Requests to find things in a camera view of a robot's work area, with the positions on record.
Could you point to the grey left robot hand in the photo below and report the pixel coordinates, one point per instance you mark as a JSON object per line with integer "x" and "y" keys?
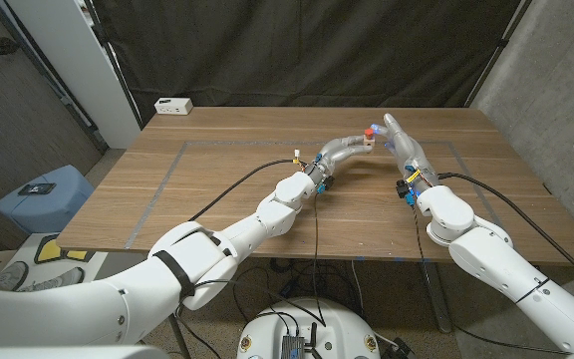
{"x": 339, "y": 151}

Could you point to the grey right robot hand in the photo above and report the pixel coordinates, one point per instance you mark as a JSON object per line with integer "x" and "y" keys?
{"x": 409, "y": 149}

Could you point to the small wooden block with holes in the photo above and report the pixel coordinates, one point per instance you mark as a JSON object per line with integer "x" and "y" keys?
{"x": 368, "y": 142}

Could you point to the red headed wooden screw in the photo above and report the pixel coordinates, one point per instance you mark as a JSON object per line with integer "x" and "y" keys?
{"x": 369, "y": 132}

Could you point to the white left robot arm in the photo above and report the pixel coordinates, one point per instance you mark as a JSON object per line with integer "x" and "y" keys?
{"x": 267, "y": 212}

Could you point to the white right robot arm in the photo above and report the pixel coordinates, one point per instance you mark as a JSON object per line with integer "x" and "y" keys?
{"x": 486, "y": 254}

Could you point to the black backdrop curtain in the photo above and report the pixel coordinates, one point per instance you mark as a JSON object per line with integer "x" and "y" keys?
{"x": 307, "y": 50}

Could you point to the black backdrop stand pole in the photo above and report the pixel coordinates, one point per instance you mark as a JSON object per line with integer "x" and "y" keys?
{"x": 503, "y": 42}
{"x": 113, "y": 60}

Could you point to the grey table leg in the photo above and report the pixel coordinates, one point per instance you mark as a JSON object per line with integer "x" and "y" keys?
{"x": 441, "y": 314}

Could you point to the white power strip box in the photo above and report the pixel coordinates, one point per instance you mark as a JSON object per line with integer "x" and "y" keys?
{"x": 173, "y": 106}

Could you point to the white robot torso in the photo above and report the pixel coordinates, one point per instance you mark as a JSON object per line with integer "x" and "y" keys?
{"x": 337, "y": 329}

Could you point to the black plug beside torso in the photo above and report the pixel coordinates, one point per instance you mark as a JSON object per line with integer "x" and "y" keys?
{"x": 400, "y": 349}

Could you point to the blue plastic stool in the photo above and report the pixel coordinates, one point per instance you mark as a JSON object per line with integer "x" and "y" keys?
{"x": 43, "y": 209}

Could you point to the black smartphone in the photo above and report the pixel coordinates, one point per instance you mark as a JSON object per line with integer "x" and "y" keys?
{"x": 37, "y": 188}

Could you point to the white board yellow black marking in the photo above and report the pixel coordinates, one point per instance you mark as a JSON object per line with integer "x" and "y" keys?
{"x": 50, "y": 249}

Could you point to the white wall panel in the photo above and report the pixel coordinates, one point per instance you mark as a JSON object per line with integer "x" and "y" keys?
{"x": 78, "y": 65}

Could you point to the black metal rail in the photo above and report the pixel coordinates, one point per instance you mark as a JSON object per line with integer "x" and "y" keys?
{"x": 68, "y": 102}

